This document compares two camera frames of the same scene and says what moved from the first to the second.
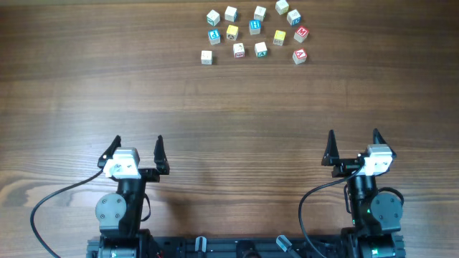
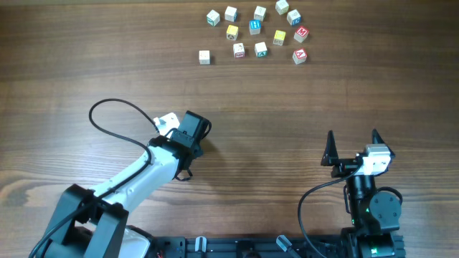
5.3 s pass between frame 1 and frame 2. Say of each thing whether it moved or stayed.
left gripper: moved
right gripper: stayed
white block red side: stayed
